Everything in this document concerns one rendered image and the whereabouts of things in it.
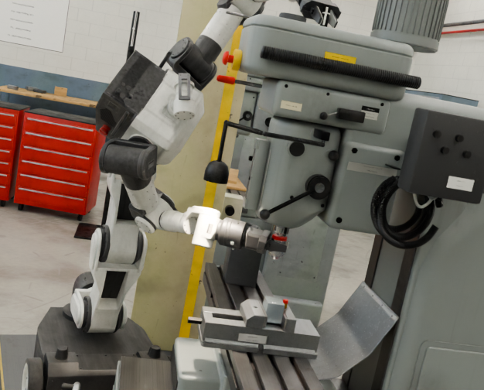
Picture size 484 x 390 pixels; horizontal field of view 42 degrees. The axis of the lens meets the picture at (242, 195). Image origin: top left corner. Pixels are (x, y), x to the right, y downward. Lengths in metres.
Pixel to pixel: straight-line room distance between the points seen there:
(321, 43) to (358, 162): 0.35
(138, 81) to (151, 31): 8.81
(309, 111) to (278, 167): 0.18
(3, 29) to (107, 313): 8.81
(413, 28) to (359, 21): 9.58
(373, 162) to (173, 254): 2.08
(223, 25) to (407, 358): 1.21
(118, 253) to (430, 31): 1.32
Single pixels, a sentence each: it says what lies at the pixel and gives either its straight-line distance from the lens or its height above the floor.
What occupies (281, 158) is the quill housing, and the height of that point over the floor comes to 1.51.
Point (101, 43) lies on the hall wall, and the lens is 10.83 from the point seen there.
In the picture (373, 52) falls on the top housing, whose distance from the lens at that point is 1.79.
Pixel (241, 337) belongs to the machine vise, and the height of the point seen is 0.99.
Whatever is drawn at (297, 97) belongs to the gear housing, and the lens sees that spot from 1.74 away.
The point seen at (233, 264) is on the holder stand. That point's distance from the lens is 2.36.
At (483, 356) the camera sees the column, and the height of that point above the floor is 1.04.
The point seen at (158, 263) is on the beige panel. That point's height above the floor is 0.57.
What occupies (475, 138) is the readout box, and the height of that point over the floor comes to 1.68.
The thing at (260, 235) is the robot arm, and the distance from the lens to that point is 1.88.
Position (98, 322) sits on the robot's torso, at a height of 0.68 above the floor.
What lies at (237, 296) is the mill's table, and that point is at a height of 0.95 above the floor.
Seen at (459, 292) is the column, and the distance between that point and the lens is 1.96.
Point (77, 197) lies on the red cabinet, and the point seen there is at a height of 0.25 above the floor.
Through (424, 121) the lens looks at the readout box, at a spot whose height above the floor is 1.69.
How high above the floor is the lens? 1.72
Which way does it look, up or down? 10 degrees down
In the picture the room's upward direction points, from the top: 11 degrees clockwise
